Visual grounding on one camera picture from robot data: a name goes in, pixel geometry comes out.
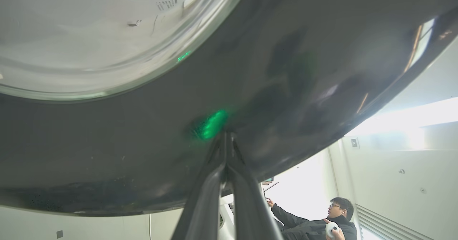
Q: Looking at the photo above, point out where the dark grey washing machine door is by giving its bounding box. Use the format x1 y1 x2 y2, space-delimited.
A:
0 0 458 217

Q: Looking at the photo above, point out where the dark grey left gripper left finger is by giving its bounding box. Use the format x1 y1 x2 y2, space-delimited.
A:
171 132 228 240

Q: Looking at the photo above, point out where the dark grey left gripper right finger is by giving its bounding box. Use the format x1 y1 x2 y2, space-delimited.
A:
228 132 283 240

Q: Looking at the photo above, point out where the person with glasses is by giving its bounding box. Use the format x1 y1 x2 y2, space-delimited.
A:
267 197 358 240

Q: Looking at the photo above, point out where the white round handheld object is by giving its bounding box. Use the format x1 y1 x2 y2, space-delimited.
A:
325 221 340 240

